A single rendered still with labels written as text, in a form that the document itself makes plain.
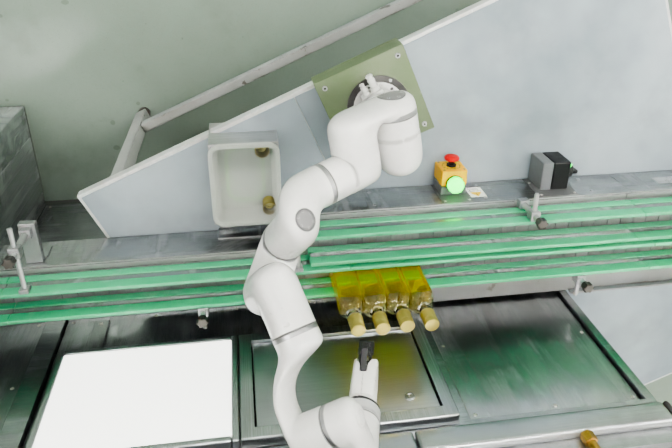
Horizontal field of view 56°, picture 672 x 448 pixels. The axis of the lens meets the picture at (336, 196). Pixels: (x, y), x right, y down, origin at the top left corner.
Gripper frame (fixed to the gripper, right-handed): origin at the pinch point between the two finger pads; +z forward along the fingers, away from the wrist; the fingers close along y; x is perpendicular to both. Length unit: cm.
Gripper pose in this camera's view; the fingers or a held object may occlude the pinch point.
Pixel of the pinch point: (366, 357)
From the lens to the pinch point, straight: 137.6
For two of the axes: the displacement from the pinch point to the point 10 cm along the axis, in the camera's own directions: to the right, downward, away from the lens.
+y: -0.1, -9.0, -4.4
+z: 1.1, -4.4, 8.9
